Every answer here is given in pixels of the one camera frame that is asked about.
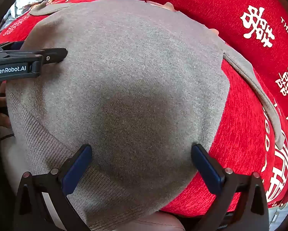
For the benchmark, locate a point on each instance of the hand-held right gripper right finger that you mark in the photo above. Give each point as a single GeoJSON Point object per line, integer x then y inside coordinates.
{"type": "Point", "coordinates": [206, 170]}

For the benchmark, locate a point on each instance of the grey knit sweater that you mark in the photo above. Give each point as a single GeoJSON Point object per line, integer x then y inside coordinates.
{"type": "Point", "coordinates": [134, 77]}

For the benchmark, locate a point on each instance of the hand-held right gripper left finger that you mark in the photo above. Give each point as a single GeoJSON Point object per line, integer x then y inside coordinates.
{"type": "Point", "coordinates": [78, 169]}

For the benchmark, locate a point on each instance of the red printed blanket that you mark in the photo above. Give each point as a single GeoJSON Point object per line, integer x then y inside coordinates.
{"type": "Point", "coordinates": [206, 16]}

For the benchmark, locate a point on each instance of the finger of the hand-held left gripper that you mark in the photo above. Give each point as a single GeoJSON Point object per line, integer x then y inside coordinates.
{"type": "Point", "coordinates": [55, 54]}
{"type": "Point", "coordinates": [12, 46]}

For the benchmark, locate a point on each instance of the brown leather cushion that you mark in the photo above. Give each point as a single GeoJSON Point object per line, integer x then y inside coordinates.
{"type": "Point", "coordinates": [158, 222]}

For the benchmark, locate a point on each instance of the person's left hand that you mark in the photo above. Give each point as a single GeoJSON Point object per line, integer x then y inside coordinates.
{"type": "Point", "coordinates": [0, 125]}

